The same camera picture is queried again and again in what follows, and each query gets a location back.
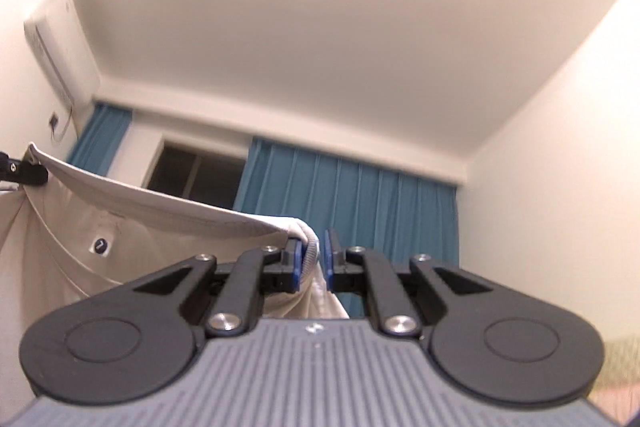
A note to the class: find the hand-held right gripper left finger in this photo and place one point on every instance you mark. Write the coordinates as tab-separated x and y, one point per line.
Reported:
295	263

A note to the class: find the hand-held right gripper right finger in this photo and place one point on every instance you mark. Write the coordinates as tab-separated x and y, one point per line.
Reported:
330	258

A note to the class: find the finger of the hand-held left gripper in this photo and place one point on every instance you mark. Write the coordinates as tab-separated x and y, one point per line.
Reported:
26	173

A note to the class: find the beige pants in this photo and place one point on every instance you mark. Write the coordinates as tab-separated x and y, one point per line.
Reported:
75	219

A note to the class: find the wide blue curtain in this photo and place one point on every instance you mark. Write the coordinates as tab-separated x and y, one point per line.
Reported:
360	202

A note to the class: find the narrow blue curtain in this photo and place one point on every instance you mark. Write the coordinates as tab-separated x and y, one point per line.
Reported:
100	139

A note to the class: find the dark window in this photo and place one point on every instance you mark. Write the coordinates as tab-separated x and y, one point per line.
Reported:
200	177

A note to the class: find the pastel bed sheet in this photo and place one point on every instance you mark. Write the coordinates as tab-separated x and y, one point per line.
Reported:
622	372

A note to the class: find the white wall air conditioner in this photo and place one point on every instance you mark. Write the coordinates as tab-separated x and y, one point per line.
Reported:
60	52

